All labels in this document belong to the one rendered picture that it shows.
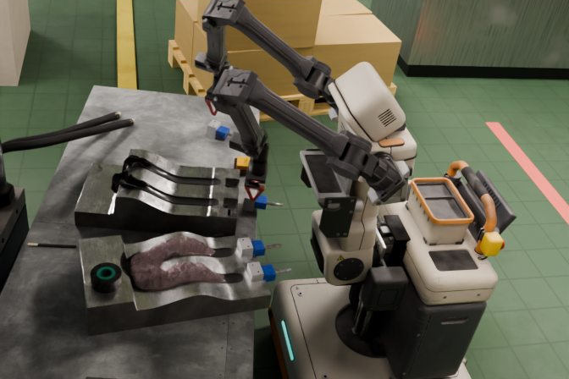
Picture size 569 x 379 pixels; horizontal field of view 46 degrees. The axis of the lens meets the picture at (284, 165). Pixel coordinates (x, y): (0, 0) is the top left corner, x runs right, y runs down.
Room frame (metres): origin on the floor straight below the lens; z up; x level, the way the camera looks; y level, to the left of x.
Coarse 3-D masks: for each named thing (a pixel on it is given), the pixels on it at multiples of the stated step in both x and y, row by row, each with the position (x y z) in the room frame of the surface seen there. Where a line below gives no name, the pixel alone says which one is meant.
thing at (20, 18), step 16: (0, 0) 3.57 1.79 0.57; (16, 0) 3.90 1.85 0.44; (0, 16) 3.57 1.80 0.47; (16, 16) 3.83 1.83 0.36; (0, 32) 3.56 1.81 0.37; (16, 32) 3.76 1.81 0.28; (0, 48) 3.56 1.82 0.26; (16, 48) 3.70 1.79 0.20; (0, 64) 3.56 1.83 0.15; (16, 64) 3.63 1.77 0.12; (0, 80) 3.55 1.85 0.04; (16, 80) 3.58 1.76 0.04
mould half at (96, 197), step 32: (160, 160) 1.79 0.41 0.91; (96, 192) 1.64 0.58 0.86; (128, 192) 1.57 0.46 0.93; (192, 192) 1.69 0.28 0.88; (224, 192) 1.71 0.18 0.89; (96, 224) 1.54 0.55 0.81; (128, 224) 1.55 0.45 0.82; (160, 224) 1.56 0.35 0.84; (192, 224) 1.57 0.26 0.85; (224, 224) 1.58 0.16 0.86
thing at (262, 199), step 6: (246, 192) 1.77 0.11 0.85; (252, 192) 1.78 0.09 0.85; (246, 198) 1.74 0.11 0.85; (258, 198) 1.77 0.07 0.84; (264, 198) 1.77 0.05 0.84; (246, 204) 1.74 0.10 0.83; (252, 204) 1.74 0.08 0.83; (258, 204) 1.74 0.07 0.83; (264, 204) 1.74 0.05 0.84; (270, 204) 1.76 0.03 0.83; (276, 204) 1.76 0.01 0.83; (282, 204) 1.77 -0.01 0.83; (246, 210) 1.74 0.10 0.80; (252, 210) 1.74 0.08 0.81
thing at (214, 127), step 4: (212, 120) 2.19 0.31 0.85; (208, 124) 2.15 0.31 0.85; (212, 124) 2.16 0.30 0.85; (216, 124) 2.16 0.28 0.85; (220, 124) 2.18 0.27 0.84; (208, 128) 2.15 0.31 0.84; (212, 128) 2.14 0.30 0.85; (216, 128) 2.14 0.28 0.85; (220, 128) 2.16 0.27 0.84; (224, 128) 2.17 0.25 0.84; (228, 128) 2.17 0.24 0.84; (208, 132) 2.14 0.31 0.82; (212, 132) 2.14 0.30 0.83; (216, 132) 2.14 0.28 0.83; (220, 132) 2.14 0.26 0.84; (224, 132) 2.14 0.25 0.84; (228, 132) 2.16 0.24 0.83; (208, 136) 2.14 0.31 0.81; (212, 136) 2.14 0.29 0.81; (216, 136) 2.15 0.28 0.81; (220, 136) 2.14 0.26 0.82; (224, 136) 2.13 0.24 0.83
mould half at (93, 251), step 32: (96, 256) 1.31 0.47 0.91; (128, 256) 1.37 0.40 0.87; (192, 256) 1.38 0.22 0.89; (256, 256) 1.47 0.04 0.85; (128, 288) 1.21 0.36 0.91; (192, 288) 1.26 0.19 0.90; (224, 288) 1.31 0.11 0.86; (256, 288) 1.34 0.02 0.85; (96, 320) 1.13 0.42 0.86; (128, 320) 1.17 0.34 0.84; (160, 320) 1.20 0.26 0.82
